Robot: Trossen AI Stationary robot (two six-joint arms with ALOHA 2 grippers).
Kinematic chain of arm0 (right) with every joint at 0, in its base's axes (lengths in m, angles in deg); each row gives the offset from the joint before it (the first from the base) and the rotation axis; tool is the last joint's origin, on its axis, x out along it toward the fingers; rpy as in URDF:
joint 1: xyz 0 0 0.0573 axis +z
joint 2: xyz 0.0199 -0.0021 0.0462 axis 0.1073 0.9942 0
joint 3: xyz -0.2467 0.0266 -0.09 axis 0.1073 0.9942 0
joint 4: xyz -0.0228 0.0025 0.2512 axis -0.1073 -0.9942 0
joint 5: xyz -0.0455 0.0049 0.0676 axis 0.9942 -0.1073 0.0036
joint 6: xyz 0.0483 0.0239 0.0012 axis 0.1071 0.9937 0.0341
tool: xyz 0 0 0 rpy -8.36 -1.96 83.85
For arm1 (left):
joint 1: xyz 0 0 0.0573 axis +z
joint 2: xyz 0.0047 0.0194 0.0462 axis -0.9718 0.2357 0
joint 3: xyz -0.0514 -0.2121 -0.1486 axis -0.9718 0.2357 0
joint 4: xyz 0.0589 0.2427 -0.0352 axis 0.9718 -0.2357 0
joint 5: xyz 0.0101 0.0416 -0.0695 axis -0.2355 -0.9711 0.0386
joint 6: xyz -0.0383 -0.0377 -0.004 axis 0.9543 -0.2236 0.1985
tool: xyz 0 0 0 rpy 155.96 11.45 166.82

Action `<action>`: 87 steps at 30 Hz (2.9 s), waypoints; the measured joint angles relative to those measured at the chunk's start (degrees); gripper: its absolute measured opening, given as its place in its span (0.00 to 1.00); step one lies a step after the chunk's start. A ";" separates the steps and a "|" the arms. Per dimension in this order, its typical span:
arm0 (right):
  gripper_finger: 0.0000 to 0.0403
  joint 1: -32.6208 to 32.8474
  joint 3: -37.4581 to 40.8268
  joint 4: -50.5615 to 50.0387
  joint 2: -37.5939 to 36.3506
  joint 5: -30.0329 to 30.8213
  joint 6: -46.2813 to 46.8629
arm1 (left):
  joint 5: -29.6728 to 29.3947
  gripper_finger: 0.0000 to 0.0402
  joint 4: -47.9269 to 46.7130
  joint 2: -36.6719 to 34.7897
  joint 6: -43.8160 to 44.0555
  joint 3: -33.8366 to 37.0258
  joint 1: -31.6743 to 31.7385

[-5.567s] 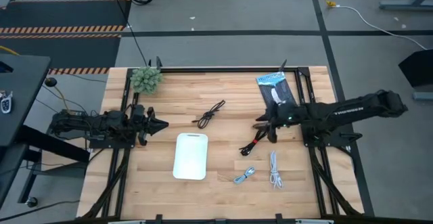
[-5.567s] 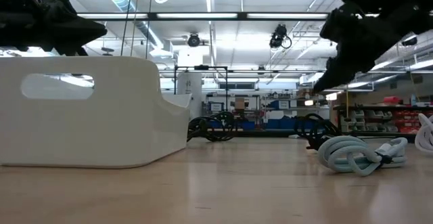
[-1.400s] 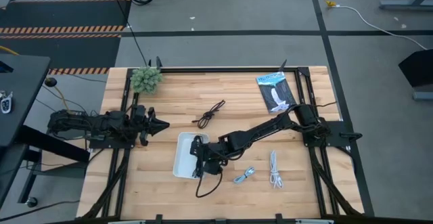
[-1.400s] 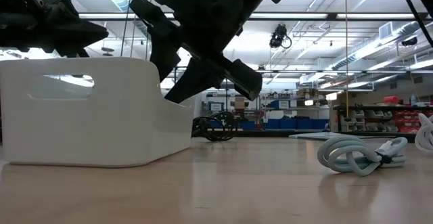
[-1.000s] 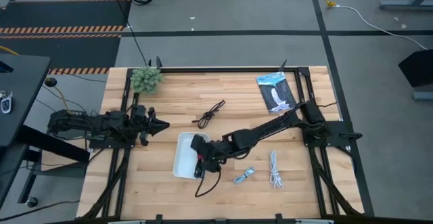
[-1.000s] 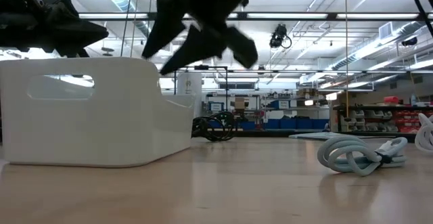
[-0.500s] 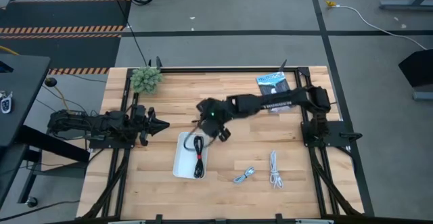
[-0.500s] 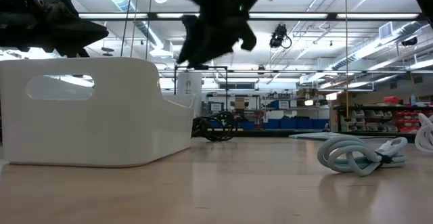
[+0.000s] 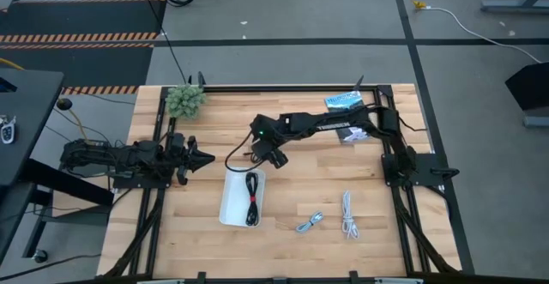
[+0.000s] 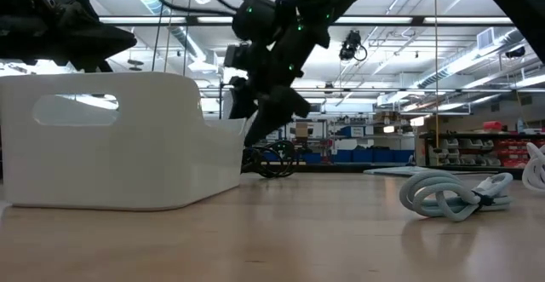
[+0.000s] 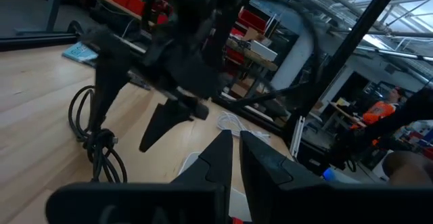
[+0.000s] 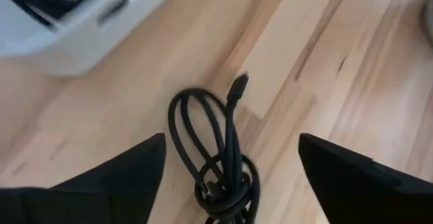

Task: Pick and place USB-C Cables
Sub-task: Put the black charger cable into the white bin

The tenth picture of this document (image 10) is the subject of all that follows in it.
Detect black overhead camera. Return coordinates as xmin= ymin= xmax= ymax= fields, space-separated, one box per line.
xmin=338 ymin=29 xmax=369 ymax=62

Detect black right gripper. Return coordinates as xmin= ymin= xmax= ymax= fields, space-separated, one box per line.
xmin=228 ymin=15 xmax=332 ymax=148

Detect black shelving unit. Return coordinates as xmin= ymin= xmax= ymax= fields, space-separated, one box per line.
xmin=418 ymin=130 xmax=545 ymax=169

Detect light blue coiled USB-C cable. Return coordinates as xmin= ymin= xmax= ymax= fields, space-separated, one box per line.
xmin=399 ymin=170 xmax=515 ymax=223

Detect black USB-C cable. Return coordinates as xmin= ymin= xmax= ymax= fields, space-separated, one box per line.
xmin=240 ymin=140 xmax=300 ymax=180

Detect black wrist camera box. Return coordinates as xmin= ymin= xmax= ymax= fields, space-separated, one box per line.
xmin=223 ymin=42 xmax=253 ymax=71

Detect white coiled USB-C cable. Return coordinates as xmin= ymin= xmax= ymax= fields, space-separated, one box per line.
xmin=520 ymin=141 xmax=545 ymax=193

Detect grey flat mat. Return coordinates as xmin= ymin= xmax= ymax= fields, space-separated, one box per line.
xmin=363 ymin=165 xmax=498 ymax=177

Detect red storage bins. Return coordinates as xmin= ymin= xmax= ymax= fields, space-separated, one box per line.
xmin=492 ymin=138 xmax=533 ymax=169

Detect white plastic bin with handle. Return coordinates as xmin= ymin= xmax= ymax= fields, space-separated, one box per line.
xmin=0 ymin=71 xmax=248 ymax=212

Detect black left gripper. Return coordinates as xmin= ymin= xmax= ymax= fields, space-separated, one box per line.
xmin=50 ymin=0 xmax=139 ymax=73

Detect row of blue storage bins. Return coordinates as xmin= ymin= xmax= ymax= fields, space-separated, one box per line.
xmin=297 ymin=147 xmax=416 ymax=164

